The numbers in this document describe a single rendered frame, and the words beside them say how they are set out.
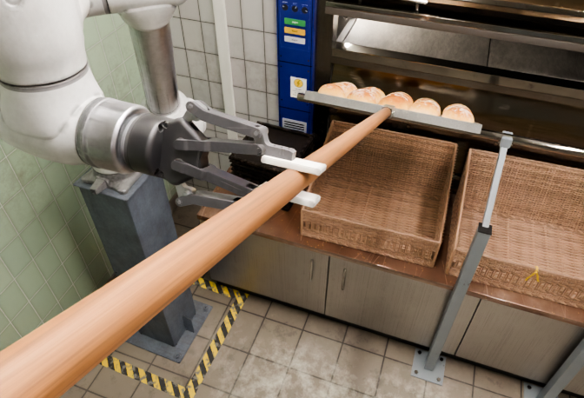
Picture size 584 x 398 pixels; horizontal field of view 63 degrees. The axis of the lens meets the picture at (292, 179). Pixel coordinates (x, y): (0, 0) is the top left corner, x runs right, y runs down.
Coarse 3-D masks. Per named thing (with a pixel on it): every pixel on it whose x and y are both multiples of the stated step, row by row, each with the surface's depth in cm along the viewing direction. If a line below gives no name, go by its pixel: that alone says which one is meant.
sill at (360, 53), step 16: (336, 48) 197; (352, 48) 197; (368, 48) 197; (384, 64) 194; (400, 64) 192; (416, 64) 190; (432, 64) 187; (448, 64) 187; (464, 64) 187; (480, 80) 185; (496, 80) 183; (512, 80) 180; (528, 80) 179; (544, 80) 179; (560, 80) 179; (576, 96) 176
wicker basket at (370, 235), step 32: (352, 160) 222; (384, 160) 217; (416, 160) 212; (448, 160) 208; (320, 192) 219; (352, 192) 220; (384, 192) 220; (416, 192) 219; (448, 192) 191; (320, 224) 194; (352, 224) 188; (384, 224) 205; (416, 224) 206; (416, 256) 188
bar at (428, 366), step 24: (408, 120) 163; (504, 144) 156; (528, 144) 154; (552, 144) 152; (480, 240) 157; (456, 288) 176; (456, 312) 185; (432, 360) 212; (576, 360) 179; (528, 384) 213; (552, 384) 195
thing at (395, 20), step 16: (336, 0) 179; (352, 0) 180; (368, 0) 182; (352, 16) 170; (368, 16) 168; (384, 16) 166; (448, 16) 169; (464, 16) 170; (480, 16) 172; (464, 32) 160; (480, 32) 159; (496, 32) 157; (560, 32) 160; (576, 32) 161; (560, 48) 153; (576, 48) 152
